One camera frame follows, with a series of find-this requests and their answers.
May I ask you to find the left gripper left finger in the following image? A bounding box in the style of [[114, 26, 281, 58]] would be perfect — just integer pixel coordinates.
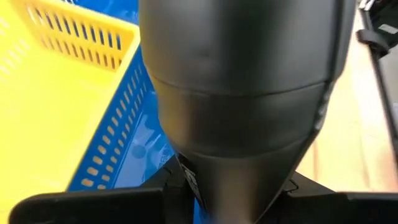
[[139, 154, 206, 224]]

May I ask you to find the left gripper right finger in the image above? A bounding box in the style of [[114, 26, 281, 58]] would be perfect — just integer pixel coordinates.
[[257, 170, 346, 224]]

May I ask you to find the blue plastic basket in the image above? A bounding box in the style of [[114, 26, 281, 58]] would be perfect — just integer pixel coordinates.
[[67, 46, 208, 224]]

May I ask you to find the yellow plastic basket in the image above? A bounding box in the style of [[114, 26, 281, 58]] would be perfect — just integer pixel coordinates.
[[0, 0, 141, 215]]

